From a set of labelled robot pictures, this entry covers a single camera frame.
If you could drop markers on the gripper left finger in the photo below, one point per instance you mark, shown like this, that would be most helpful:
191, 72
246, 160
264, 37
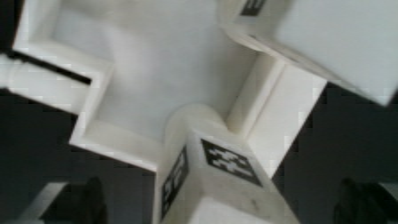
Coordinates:
68, 204

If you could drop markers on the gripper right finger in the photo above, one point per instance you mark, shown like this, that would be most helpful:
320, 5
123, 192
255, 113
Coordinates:
367, 203

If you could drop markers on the white chair leg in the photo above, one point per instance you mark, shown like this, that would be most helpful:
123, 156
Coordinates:
329, 35
214, 189

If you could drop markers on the white chair seat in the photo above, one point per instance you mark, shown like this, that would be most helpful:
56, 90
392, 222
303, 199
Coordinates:
132, 63

